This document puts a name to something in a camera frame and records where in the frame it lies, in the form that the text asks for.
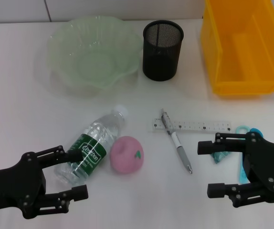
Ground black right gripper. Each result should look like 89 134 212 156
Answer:
197 131 274 208

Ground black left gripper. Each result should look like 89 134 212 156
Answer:
0 145 89 219

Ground green plastic wrapper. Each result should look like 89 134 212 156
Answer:
210 151 232 165

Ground teal and blue scissors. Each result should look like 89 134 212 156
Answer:
235 125 263 185

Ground transparent plastic ruler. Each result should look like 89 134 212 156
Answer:
148 117 232 134

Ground clear water bottle green label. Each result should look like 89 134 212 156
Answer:
53 104 129 187

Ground pink toy peach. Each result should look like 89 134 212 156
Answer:
110 135 144 175

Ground grey and white pen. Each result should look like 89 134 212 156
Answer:
160 108 193 175

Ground pale green glass fruit plate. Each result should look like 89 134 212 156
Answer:
46 15 143 92

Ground black mesh pen holder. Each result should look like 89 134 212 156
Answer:
142 20 184 82

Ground yellow plastic bin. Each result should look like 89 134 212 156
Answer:
200 0 274 97

